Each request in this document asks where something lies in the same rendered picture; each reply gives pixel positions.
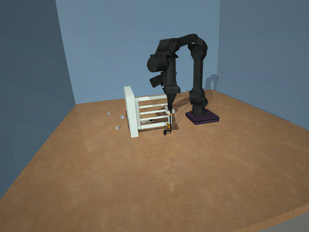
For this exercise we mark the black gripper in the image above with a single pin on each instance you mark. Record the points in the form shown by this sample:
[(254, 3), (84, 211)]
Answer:
[(170, 87)]

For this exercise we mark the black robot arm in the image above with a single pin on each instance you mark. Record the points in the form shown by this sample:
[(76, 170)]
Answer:
[(164, 59)]

